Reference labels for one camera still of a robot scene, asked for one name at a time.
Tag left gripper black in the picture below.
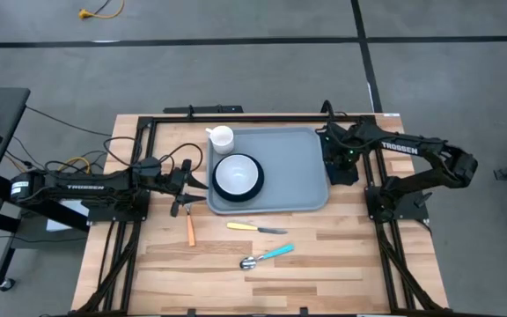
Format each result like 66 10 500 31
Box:
158 158 209 217

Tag dark navy cloth napkin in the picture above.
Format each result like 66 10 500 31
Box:
321 131 361 187

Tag orange-handled fork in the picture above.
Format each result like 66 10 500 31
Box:
185 203 196 247

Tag dark blue plate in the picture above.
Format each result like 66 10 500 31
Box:
211 152 266 203

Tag white ribbed bowl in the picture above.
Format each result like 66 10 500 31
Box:
215 153 260 196

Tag white mug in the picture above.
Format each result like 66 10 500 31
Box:
204 125 236 156

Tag yellow-handled knife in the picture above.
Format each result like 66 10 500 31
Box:
226 221 289 235

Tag teal-handled spoon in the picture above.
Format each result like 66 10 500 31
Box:
239 243 296 270

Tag grey plastic tray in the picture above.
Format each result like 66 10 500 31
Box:
206 126 330 216

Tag black mounting bar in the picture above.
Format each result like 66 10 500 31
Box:
163 104 245 114

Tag white paper sheet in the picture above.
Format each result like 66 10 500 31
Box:
45 200 94 233

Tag black side desk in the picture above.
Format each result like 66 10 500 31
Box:
0 86 90 292

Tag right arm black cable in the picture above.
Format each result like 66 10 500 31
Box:
320 100 369 133

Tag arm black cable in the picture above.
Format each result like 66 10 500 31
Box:
320 100 369 133
44 136 204 177

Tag black aluminium table frame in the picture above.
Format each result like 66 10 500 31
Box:
72 113 448 317

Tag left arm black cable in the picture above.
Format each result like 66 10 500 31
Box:
44 136 204 177

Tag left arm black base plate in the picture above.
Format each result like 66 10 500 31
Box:
86 200 151 223

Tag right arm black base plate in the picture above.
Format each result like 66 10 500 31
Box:
364 184 430 223

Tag black floor cable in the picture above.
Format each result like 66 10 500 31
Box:
24 105 114 137

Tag yellow extension cord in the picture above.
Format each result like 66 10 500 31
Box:
77 0 126 20

